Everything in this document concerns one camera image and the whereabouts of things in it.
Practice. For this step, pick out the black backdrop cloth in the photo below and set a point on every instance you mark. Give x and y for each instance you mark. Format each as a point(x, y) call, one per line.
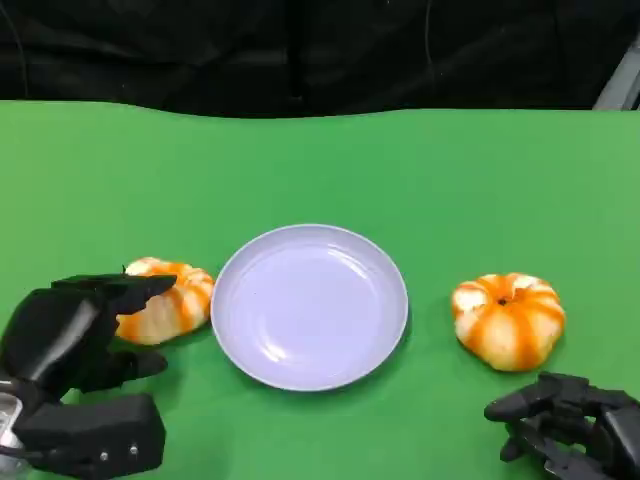
point(250, 50)

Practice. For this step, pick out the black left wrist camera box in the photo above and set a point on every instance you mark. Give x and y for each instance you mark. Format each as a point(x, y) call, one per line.
point(100, 425)

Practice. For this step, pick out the grey metal frame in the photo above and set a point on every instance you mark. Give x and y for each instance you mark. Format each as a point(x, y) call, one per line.
point(620, 82)

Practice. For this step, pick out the lilac plate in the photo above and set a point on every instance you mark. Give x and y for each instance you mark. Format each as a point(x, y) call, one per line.
point(309, 307)

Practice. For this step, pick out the orange white toy bread roll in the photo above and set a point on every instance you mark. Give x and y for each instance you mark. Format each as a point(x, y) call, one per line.
point(507, 325)
point(185, 300)

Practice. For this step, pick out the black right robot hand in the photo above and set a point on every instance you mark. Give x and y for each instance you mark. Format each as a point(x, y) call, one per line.
point(610, 425)

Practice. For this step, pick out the green table cloth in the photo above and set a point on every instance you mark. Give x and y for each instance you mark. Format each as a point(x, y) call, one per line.
point(320, 175)

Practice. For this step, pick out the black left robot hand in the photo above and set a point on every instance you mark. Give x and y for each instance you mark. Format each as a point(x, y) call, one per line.
point(55, 335)

